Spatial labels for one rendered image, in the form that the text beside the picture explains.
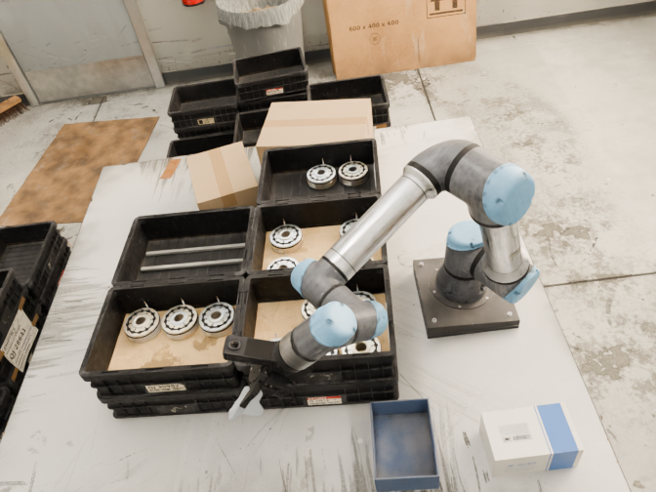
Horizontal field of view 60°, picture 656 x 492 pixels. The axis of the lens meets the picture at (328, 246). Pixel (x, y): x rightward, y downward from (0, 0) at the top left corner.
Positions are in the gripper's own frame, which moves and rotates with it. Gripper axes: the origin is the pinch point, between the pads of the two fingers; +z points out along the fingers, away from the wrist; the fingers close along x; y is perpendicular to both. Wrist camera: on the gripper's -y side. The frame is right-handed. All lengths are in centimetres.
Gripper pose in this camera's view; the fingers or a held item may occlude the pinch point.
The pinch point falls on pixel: (232, 387)
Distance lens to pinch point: 127.2
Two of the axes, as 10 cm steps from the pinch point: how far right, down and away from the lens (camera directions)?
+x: 0.8, -7.2, 6.9
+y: 8.0, 4.6, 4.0
